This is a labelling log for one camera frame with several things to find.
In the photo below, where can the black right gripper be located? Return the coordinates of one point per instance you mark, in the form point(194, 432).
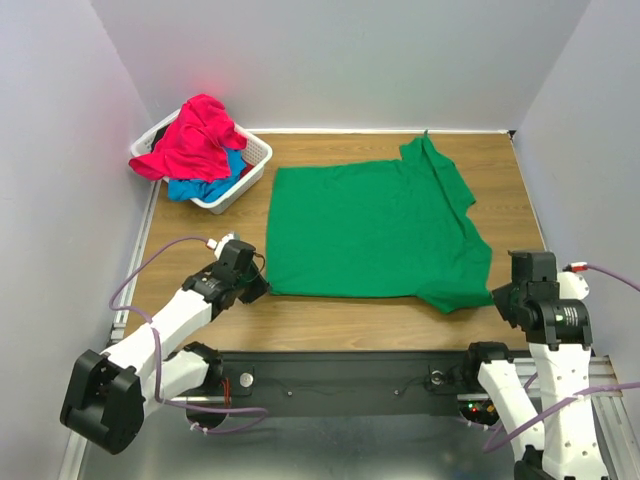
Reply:
point(503, 300)

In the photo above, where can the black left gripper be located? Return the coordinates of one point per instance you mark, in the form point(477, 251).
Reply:
point(260, 288)

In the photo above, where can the green t shirt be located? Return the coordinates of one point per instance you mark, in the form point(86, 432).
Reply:
point(378, 229)

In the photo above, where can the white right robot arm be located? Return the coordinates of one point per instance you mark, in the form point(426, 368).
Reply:
point(559, 441)

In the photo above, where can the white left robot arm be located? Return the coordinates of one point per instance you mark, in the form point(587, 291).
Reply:
point(111, 393)

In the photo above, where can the blue t shirt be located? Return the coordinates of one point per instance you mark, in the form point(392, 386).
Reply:
point(182, 190)

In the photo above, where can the red t shirt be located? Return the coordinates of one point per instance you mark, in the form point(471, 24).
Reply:
point(193, 146)

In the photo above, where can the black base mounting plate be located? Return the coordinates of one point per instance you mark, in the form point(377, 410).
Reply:
point(357, 383)

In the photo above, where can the aluminium frame rail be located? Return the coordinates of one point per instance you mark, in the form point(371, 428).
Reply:
point(481, 414)

